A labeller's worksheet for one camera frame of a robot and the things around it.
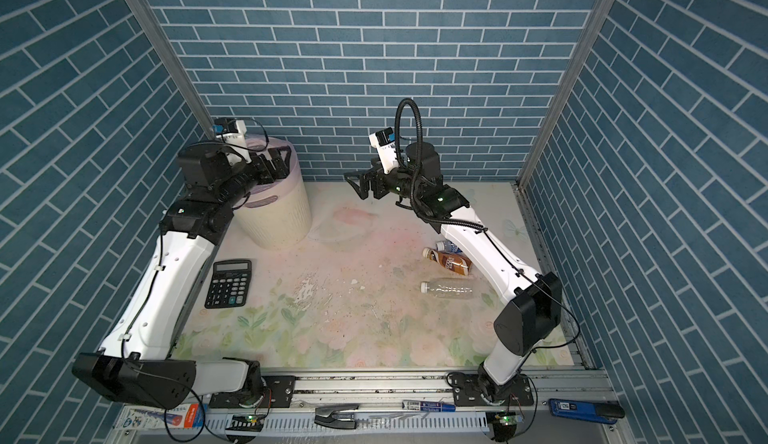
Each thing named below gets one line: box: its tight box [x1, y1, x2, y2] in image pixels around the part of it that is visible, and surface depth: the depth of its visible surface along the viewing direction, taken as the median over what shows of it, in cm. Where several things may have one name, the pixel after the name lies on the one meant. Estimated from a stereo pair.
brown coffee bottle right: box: [422, 247, 472, 276], surface depth 95 cm
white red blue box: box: [114, 403, 209, 429], surface depth 71 cm
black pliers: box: [314, 405, 359, 429], surface depth 70 cm
